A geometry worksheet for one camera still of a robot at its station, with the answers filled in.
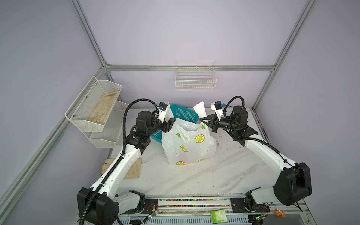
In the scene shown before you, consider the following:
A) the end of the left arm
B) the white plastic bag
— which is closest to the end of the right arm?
the white plastic bag

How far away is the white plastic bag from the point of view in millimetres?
768

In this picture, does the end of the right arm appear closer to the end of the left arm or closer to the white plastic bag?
the white plastic bag
